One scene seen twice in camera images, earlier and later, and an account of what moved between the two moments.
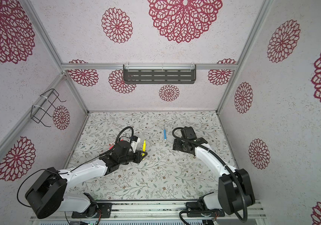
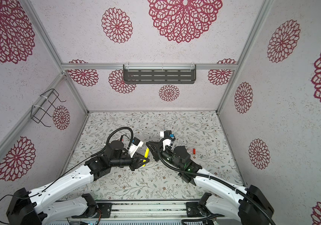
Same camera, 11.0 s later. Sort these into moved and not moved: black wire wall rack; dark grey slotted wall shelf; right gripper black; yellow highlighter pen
Moved: right gripper black; yellow highlighter pen
Not moved: black wire wall rack; dark grey slotted wall shelf
